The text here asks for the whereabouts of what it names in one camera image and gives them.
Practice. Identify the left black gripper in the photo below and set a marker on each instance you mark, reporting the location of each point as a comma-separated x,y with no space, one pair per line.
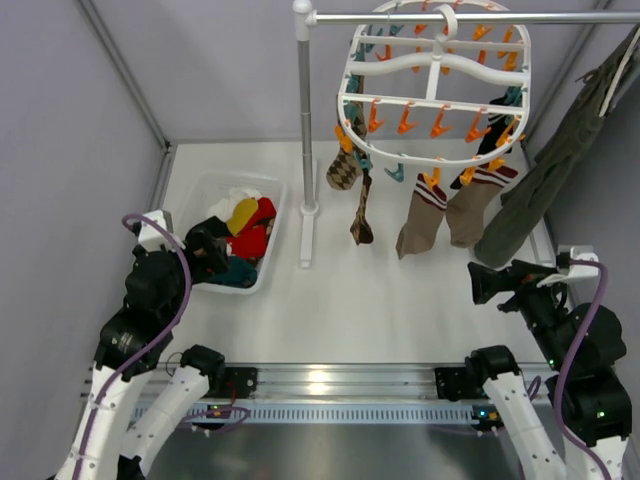
189,251

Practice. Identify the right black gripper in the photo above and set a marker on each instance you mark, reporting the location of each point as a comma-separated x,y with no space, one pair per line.
507,282

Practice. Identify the tan striped sock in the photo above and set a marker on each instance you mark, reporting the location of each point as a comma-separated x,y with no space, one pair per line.
466,208
424,217

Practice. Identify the black white-striped sock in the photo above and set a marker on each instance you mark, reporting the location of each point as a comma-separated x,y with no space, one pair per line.
498,125

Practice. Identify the brown argyle sock long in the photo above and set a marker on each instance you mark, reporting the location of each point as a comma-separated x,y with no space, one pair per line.
360,229

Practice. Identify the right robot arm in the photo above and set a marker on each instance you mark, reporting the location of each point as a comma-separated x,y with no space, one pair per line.
580,340

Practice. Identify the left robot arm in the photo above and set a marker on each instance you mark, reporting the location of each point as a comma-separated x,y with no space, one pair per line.
109,443

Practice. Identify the white clip sock hanger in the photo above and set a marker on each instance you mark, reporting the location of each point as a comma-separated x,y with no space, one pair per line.
461,46

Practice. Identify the white sock in basket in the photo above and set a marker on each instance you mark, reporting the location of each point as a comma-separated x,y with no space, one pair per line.
225,207

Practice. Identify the white plastic laundry basket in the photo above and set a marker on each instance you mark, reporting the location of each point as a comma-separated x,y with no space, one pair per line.
208,189

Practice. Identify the red sock in basket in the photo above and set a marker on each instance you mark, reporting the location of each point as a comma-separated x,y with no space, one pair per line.
253,242

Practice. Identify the teal sock in basket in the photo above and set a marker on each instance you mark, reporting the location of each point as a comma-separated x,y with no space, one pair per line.
241,274

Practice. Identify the yellow sock in basket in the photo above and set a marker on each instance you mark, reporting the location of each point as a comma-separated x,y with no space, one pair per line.
242,216

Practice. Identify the olive green hanging garment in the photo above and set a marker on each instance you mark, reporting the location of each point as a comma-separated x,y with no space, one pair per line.
526,204

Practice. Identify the brown argyle sock short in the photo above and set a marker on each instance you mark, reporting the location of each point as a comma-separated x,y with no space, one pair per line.
346,168

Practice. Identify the teal clip on rim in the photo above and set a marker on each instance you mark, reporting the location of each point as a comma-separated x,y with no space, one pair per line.
397,174

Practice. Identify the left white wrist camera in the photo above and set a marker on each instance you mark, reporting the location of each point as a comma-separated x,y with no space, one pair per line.
149,238

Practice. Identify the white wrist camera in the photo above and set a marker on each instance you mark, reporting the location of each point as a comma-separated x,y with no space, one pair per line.
573,264
149,238

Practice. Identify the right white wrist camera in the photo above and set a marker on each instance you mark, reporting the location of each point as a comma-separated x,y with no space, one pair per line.
573,264

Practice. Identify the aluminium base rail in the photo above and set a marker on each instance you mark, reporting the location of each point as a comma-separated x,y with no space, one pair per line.
352,394

